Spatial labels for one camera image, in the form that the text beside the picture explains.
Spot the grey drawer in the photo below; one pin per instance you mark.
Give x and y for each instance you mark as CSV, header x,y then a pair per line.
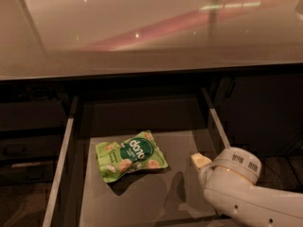
x,y
32,172
31,115
29,147
172,197

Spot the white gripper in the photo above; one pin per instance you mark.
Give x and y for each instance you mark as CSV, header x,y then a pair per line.
x,y
237,159

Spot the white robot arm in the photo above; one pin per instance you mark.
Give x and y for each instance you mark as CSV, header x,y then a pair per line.
x,y
229,184

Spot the green snack bag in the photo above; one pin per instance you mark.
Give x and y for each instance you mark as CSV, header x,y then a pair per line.
x,y
134,154

